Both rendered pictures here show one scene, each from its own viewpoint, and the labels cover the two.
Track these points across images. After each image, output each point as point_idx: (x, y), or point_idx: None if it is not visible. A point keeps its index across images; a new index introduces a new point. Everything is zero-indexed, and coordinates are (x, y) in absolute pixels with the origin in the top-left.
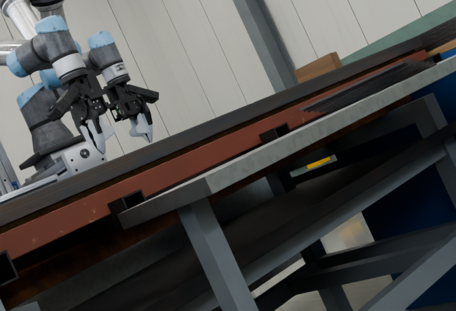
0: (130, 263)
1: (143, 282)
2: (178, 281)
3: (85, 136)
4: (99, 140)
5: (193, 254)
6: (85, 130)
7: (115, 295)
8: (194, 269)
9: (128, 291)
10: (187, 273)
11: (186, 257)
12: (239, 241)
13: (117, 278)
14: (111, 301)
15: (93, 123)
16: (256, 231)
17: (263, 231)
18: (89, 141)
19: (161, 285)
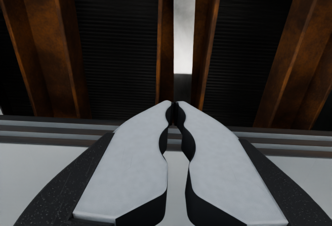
0: (323, 123)
1: (225, 48)
2: None
3: (232, 151)
4: (136, 115)
5: (209, 114)
6: (219, 176)
7: (258, 23)
8: (111, 29)
9: (224, 18)
10: (110, 18)
11: (211, 106)
12: (124, 100)
13: (330, 98)
14: None
15: (92, 179)
16: (119, 118)
17: (98, 107)
18: (213, 129)
19: None
